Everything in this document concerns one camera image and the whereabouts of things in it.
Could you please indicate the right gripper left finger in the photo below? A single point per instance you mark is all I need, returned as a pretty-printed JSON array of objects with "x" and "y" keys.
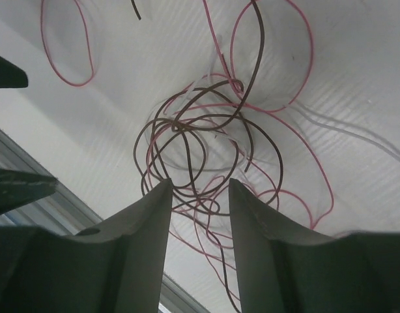
[{"x": 139, "y": 236}]

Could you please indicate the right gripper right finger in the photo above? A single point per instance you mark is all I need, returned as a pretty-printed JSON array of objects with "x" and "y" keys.
[{"x": 258, "y": 230}]

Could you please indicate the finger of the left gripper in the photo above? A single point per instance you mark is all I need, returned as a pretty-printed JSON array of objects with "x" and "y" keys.
[
  {"x": 11, "y": 76},
  {"x": 19, "y": 188}
]

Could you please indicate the aluminium mounting rail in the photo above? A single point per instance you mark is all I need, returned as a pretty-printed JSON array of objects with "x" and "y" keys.
[{"x": 43, "y": 267}]

